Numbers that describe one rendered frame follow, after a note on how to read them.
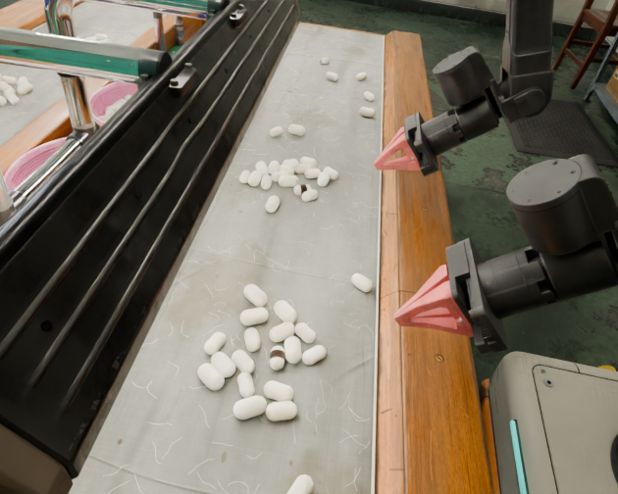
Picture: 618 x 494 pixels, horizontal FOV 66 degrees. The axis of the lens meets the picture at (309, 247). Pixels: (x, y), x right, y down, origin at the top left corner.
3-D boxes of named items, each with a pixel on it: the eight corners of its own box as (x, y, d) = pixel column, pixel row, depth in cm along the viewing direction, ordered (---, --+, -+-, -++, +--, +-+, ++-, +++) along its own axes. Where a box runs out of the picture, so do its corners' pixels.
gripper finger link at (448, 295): (381, 318, 47) (472, 288, 43) (382, 269, 53) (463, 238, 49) (411, 356, 51) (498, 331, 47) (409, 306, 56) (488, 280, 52)
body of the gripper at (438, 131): (410, 145, 73) (456, 123, 70) (408, 116, 80) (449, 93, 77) (429, 176, 76) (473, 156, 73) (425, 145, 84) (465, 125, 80)
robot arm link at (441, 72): (549, 105, 67) (533, 87, 74) (521, 31, 62) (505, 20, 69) (469, 146, 72) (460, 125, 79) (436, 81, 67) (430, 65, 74)
